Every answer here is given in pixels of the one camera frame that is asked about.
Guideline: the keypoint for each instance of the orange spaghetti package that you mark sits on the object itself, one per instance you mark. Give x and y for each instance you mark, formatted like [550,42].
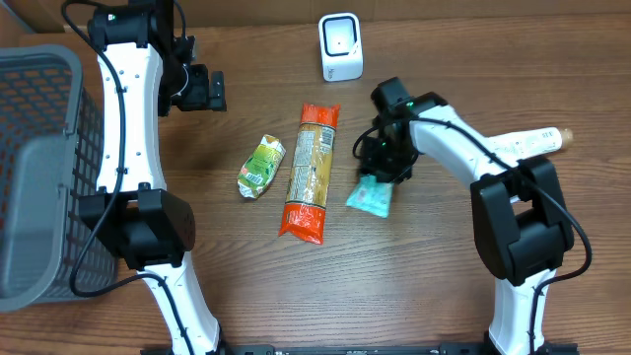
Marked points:
[305,204]

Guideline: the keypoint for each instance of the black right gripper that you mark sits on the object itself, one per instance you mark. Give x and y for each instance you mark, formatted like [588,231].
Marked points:
[376,166]

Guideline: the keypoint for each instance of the white cream tube gold cap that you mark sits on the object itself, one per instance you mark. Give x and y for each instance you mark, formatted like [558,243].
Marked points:
[530,143]

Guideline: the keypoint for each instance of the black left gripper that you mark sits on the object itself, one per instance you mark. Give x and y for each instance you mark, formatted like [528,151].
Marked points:
[204,96]

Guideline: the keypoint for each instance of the teal wet wipes pack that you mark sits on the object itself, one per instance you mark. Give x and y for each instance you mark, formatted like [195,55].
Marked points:
[371,196]

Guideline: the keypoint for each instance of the green tea packet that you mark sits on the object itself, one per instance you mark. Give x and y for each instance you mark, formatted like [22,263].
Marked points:
[260,168]

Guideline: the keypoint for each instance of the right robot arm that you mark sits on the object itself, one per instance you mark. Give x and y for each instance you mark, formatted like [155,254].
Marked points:
[520,223]

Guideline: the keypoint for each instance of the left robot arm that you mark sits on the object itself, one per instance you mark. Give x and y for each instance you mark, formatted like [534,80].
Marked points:
[147,68]

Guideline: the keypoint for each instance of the white barcode scanner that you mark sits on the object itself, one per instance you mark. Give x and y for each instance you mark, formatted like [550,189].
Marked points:
[341,48]

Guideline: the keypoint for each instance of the grey plastic shopping basket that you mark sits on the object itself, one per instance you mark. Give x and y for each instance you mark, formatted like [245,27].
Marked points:
[51,150]

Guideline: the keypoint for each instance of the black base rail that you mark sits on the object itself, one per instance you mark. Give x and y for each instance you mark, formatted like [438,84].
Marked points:
[443,349]

